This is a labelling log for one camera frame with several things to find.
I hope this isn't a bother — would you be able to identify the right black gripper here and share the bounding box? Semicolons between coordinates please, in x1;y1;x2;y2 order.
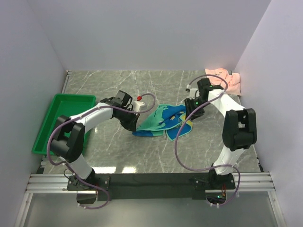
184;97;210;121

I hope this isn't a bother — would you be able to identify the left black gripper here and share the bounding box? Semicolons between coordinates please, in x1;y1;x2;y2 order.
116;108;140;132

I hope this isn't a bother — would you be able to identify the blue green crocodile towel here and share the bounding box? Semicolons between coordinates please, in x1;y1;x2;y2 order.
132;105;193;141

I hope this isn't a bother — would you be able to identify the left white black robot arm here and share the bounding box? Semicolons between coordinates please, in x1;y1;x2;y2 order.
50;91;146;190

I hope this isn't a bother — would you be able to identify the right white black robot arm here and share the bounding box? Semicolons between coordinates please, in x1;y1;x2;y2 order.
185;78;257;189

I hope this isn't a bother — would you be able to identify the pink crumpled towel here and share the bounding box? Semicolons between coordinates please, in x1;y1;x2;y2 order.
205;68;241;96

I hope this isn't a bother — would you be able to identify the green plastic tray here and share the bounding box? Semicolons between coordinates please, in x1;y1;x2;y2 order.
32;94;96;156

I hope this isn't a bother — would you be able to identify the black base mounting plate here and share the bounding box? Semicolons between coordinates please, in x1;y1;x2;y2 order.
66;174;236;204

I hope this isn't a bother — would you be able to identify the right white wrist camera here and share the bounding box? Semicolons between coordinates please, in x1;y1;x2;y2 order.
186;84;199;100

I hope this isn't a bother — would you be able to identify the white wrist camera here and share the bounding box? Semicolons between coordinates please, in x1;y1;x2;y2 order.
132;96;147;112
186;84;199;100

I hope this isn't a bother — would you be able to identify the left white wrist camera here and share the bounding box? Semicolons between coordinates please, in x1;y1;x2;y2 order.
132;96;147;112

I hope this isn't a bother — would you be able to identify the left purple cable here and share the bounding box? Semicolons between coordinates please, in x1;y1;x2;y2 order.
46;93;156;210

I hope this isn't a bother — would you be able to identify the purple cable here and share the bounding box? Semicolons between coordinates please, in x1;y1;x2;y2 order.
174;74;241;207
46;93;156;210

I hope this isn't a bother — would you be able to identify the aluminium rail frame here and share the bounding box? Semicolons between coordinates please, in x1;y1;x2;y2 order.
14;70;286;227

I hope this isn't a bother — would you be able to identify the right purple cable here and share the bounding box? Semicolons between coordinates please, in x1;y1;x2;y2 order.
174;74;241;207

